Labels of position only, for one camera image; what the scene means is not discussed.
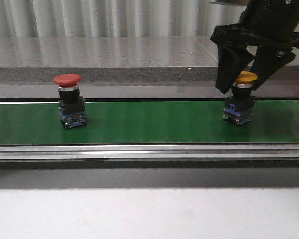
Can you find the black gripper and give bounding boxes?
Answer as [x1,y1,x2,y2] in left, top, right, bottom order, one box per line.
[211,0,299,93]

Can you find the green conveyor belt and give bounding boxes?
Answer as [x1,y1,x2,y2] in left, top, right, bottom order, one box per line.
[0,100,299,145]

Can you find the grey speckled stone countertop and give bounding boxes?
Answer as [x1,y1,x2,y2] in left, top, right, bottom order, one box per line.
[0,34,299,83]

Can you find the white corrugated curtain backdrop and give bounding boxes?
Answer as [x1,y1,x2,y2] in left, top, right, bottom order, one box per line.
[0,0,244,37]

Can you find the aluminium conveyor frame rail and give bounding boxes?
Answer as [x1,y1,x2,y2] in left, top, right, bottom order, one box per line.
[0,143,299,162]

